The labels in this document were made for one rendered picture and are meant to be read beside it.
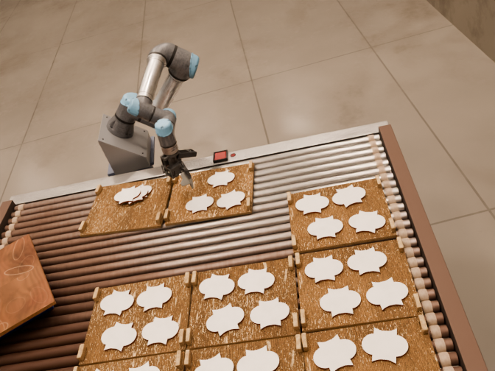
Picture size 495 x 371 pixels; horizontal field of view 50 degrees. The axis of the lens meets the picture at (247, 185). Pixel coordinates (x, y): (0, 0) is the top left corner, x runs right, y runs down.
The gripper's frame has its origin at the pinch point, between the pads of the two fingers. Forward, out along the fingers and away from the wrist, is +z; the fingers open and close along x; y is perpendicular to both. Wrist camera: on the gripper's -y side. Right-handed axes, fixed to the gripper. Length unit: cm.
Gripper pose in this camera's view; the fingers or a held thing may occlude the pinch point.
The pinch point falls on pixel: (183, 182)
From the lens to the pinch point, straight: 252.0
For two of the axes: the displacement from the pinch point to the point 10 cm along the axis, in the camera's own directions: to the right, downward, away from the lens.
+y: -6.8, 5.5, -4.9
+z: 1.4, 7.5, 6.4
